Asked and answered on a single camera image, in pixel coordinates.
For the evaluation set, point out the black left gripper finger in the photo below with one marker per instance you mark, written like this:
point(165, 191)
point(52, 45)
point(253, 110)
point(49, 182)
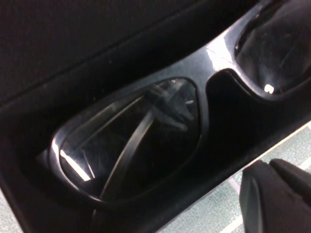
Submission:
point(274, 201)

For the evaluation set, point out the black framed glasses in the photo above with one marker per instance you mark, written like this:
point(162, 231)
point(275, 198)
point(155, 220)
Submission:
point(213, 55)

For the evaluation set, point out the black printed glasses case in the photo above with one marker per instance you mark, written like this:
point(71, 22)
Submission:
point(73, 36)

